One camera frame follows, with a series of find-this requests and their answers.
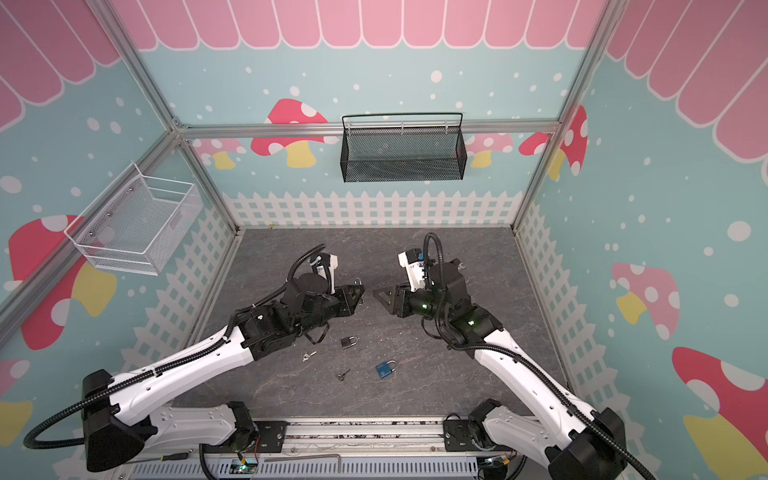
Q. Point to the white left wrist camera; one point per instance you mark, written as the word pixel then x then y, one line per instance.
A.
pixel 324 265

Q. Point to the brass padlock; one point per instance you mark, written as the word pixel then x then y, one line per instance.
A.
pixel 359 289

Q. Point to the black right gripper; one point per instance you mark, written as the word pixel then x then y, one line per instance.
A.
pixel 399 300

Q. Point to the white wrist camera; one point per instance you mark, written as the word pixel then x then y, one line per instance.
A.
pixel 324 265
pixel 412 261

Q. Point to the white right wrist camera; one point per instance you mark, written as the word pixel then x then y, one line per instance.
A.
pixel 412 261

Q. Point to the blue padlock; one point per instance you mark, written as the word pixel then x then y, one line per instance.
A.
pixel 386 369

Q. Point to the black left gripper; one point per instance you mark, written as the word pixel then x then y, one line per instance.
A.
pixel 348 306

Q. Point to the black wire mesh basket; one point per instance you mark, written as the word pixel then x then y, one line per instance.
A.
pixel 403 147

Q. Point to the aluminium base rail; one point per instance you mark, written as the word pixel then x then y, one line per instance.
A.
pixel 358 448

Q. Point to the white wire mesh basket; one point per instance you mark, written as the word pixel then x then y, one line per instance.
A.
pixel 136 225

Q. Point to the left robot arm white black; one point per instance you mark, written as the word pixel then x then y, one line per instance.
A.
pixel 119 417

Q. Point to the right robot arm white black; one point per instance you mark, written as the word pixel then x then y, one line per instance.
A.
pixel 563 433

